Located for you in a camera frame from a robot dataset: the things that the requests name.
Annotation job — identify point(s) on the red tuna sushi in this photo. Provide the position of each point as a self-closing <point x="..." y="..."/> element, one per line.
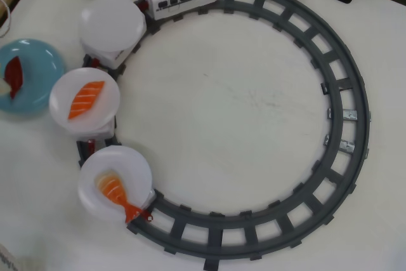
<point x="14" y="74"/>

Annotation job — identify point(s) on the orange shrimp sushi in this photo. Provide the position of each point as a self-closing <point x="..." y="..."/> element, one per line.
<point x="114" y="188"/>

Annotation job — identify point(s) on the orange salmon sushi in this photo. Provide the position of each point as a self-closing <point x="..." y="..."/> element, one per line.
<point x="85" y="99"/>

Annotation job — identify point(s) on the blue dish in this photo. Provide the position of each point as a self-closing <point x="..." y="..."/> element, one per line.
<point x="38" y="68"/>

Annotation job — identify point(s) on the white round plate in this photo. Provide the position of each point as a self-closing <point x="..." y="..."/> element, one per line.
<point x="133" y="169"/>
<point x="111" y="23"/>
<point x="63" y="106"/>

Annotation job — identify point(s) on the red train coupler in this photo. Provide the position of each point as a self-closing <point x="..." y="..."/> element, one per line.
<point x="142" y="4"/>
<point x="90" y="145"/>
<point x="95" y="60"/>

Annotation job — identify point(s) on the silver tape patch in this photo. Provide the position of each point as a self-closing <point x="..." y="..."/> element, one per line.
<point x="350" y="115"/>
<point x="346" y="146"/>

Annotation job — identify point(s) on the grey circular toy train track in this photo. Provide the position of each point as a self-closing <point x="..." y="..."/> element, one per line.
<point x="363" y="99"/>

